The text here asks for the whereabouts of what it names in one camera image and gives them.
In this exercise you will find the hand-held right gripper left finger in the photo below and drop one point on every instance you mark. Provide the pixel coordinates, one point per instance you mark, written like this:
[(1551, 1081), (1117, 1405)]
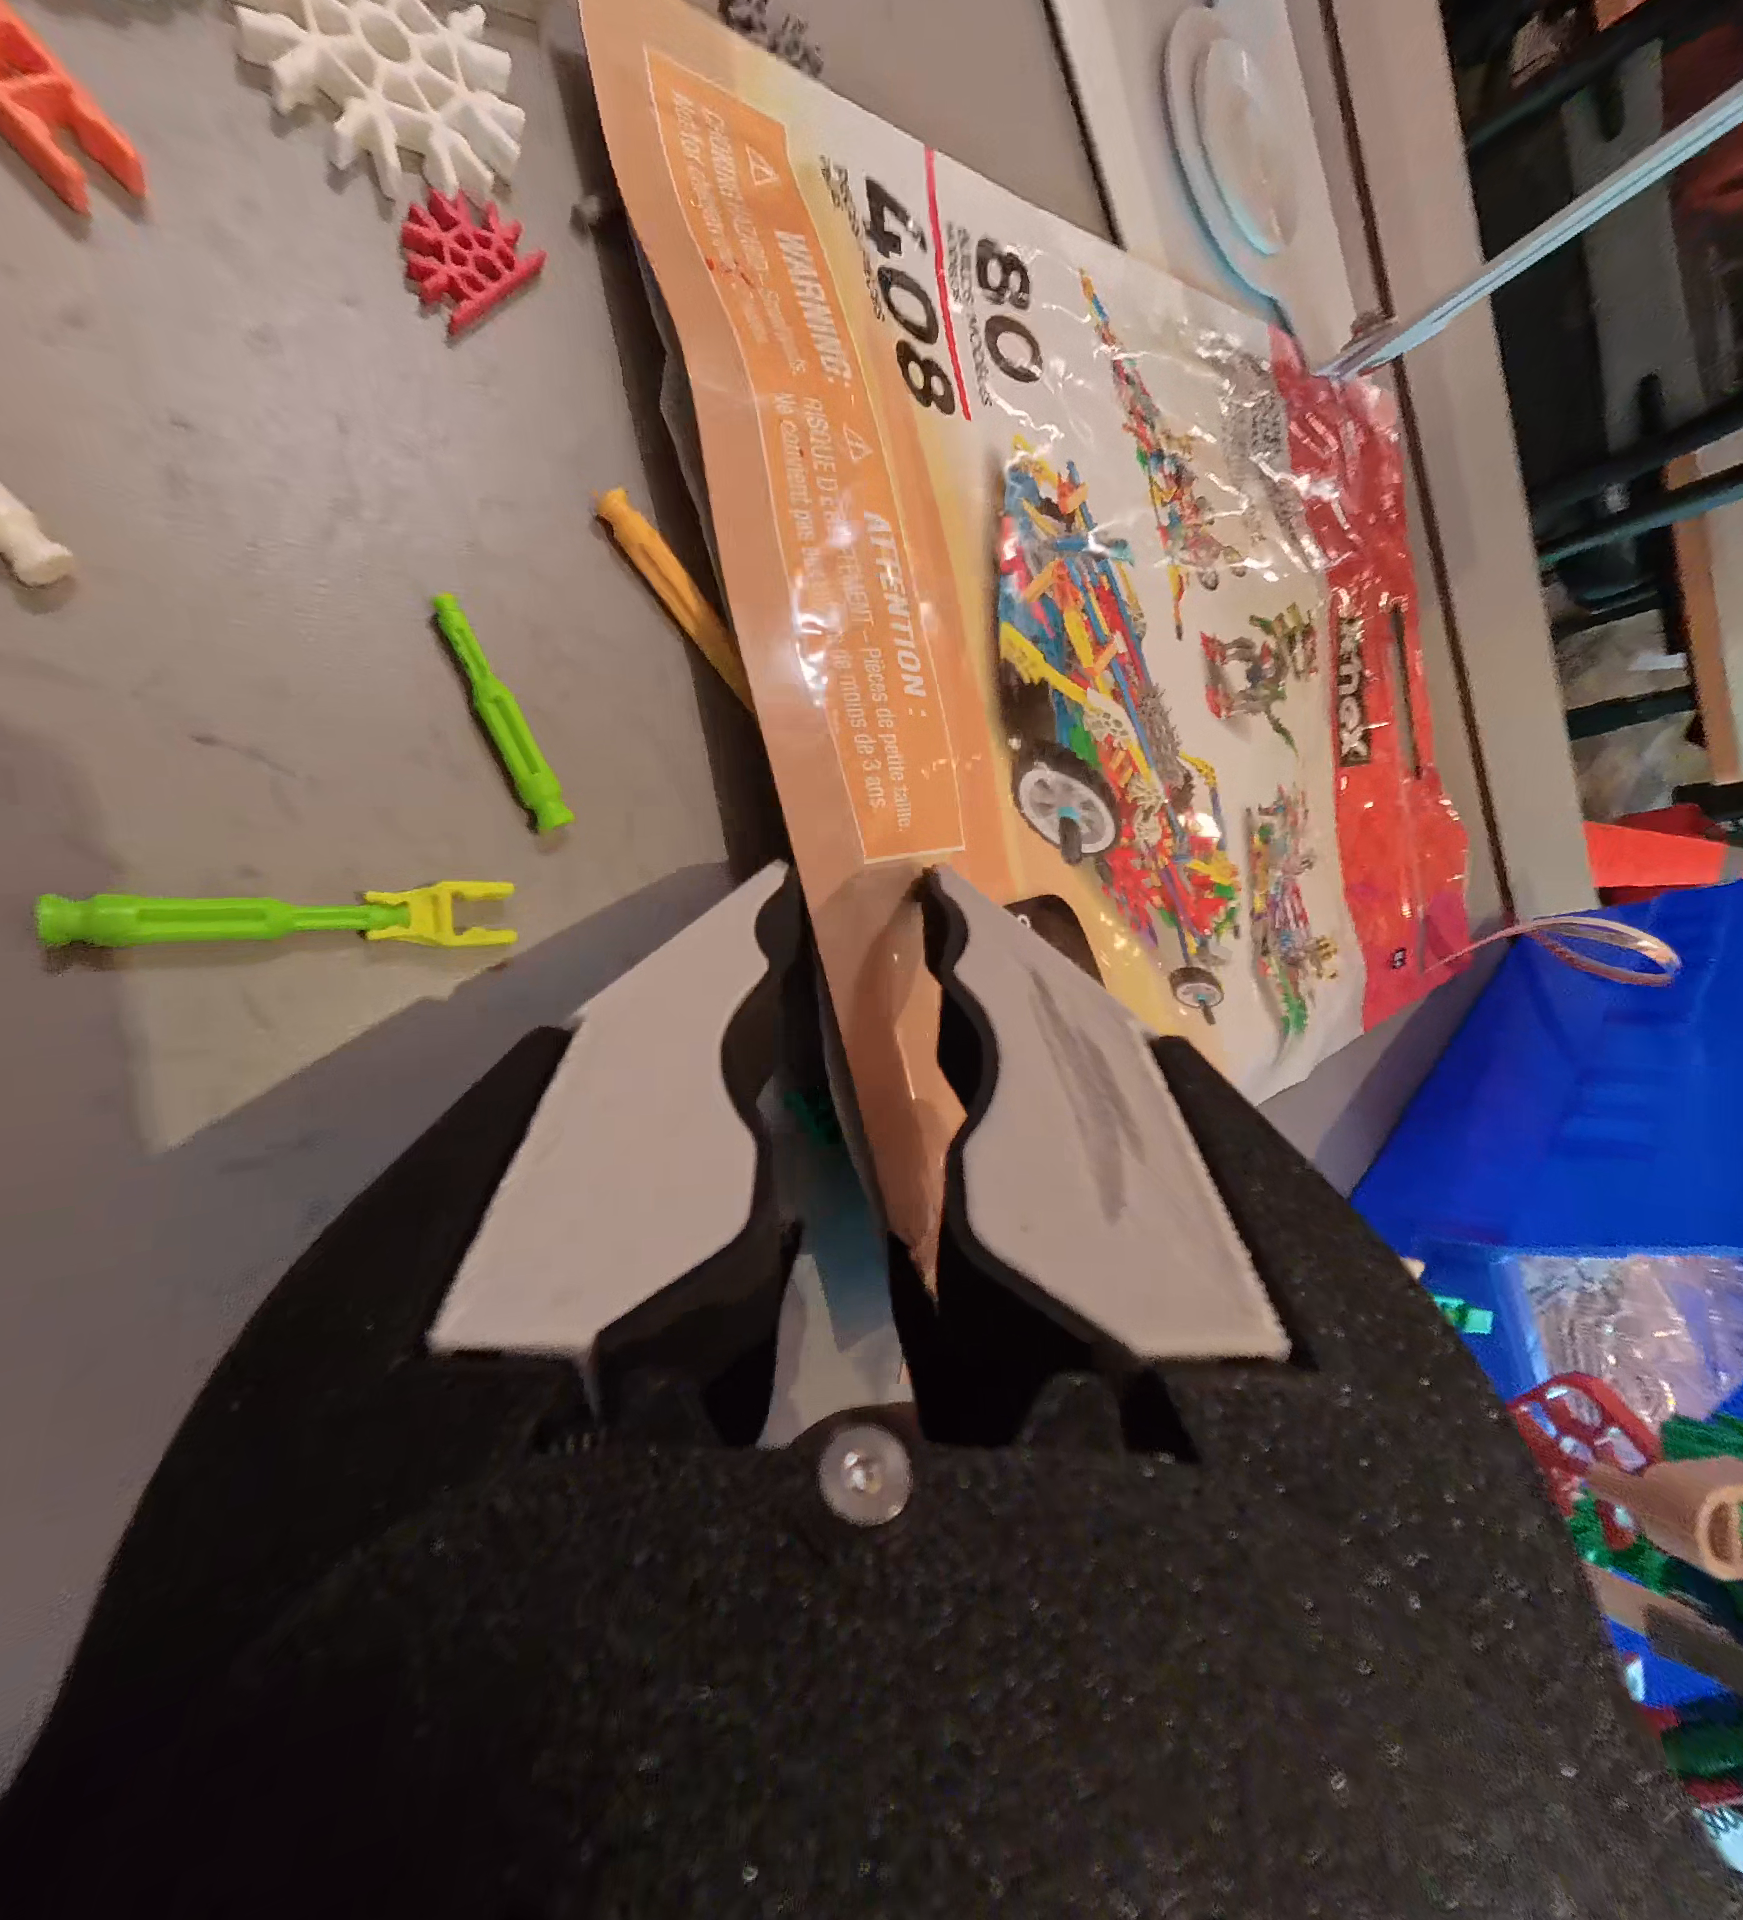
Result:
[(616, 1185)]

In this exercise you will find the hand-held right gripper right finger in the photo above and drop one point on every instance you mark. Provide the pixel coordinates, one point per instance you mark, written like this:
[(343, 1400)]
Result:
[(1110, 1200)]

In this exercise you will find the printed toy set bag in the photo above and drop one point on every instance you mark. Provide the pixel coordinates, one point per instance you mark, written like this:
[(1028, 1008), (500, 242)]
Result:
[(841, 450)]

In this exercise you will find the yellow-green clip connector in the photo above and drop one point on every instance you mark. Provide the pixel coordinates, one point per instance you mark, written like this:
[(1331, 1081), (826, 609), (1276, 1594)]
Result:
[(445, 912)]

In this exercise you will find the blue plastic bin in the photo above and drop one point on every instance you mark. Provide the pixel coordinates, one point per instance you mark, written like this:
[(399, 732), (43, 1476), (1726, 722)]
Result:
[(1607, 1081)]

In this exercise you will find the long lime green rod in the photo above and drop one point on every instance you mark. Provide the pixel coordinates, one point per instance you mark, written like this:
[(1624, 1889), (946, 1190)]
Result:
[(182, 918)]

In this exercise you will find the crumpled clear plastic bag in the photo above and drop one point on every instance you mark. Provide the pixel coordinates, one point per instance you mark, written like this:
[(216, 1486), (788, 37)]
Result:
[(1651, 1305)]

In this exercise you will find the yellow rod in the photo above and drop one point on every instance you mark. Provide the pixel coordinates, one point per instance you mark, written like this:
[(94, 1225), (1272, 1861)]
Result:
[(646, 554)]

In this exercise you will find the orange traffic cone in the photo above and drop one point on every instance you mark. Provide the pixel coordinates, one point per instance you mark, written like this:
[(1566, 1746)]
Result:
[(1682, 856)]

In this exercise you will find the colourful toy model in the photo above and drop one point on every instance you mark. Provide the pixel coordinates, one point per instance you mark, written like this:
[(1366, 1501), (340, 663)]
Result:
[(1711, 1514)]

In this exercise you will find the dark red fan connector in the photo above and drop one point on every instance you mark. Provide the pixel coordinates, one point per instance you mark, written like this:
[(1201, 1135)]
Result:
[(467, 256)]

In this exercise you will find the silver metal stand bar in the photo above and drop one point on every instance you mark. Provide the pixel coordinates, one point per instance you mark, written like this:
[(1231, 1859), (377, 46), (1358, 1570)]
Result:
[(1560, 216)]

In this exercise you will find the white connector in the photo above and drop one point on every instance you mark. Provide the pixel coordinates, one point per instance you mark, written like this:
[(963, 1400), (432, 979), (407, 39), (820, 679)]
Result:
[(376, 74)]

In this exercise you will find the dark grey snowflake connector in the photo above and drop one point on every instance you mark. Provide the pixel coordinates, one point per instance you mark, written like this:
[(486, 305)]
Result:
[(773, 30)]

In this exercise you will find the orange ladder piece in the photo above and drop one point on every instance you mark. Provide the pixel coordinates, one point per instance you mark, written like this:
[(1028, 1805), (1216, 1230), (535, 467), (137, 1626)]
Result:
[(31, 91)]

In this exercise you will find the white round stand mount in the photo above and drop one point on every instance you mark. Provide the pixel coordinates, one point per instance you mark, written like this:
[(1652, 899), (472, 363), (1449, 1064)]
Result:
[(1231, 120)]

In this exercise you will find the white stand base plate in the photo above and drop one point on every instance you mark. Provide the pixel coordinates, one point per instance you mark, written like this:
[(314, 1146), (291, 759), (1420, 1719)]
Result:
[(1118, 91)]

